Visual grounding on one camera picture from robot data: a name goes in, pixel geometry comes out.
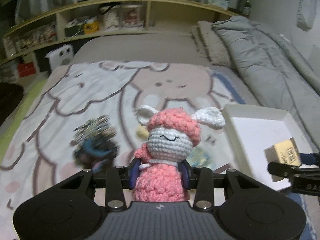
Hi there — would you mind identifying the green bed sheet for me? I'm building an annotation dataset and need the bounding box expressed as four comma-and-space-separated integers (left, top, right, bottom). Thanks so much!
1, 78, 47, 161

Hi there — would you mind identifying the dark blue brown crochet flower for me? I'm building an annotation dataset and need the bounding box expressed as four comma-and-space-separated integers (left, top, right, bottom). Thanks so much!
73, 127, 118, 173

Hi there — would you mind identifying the yellow small card box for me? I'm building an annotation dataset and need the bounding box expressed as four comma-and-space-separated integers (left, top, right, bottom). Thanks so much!
265, 138, 302, 166

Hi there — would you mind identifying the grey duvet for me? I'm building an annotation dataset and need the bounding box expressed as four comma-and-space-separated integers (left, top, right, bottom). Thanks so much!
212, 16, 319, 145

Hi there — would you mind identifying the black cushion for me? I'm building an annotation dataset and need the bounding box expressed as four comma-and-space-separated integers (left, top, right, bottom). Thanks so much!
0, 82, 24, 125

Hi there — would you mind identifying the white cardboard box tray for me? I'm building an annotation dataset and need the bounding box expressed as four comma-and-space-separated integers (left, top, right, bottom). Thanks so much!
222, 104, 312, 191

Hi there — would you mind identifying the tissue pack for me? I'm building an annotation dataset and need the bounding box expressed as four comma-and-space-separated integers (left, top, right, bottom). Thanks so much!
208, 0, 229, 10

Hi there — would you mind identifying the braided cord bundle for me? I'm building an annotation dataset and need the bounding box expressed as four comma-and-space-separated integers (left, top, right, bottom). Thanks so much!
73, 114, 112, 140

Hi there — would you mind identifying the pink crochet bunny doll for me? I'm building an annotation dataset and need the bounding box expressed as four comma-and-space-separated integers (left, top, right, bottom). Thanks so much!
132, 105, 225, 202

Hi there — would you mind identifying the white wall bag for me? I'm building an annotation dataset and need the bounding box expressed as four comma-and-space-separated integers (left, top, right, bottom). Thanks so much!
296, 0, 317, 31

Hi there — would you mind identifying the red box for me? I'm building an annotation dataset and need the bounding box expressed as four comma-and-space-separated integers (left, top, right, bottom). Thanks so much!
17, 62, 36, 77

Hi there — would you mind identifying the red doll in clear case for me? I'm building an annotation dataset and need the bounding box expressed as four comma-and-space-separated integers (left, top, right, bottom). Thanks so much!
121, 4, 144, 29

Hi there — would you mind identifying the floral brocade drawstring pouch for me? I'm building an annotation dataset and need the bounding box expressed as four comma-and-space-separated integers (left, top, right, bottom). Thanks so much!
187, 146, 211, 167

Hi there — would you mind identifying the cartoon bear blanket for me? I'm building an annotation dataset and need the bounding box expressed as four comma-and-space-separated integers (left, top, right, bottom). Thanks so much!
0, 60, 311, 240

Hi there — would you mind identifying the oval wooden block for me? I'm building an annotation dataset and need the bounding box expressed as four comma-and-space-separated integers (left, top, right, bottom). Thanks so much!
136, 125, 149, 140

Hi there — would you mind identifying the beige fuzzy pillow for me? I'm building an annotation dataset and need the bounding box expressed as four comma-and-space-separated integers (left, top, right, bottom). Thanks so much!
191, 21, 232, 68

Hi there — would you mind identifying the wooden headboard shelf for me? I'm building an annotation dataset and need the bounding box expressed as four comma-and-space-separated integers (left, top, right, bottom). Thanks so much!
1, 0, 236, 64

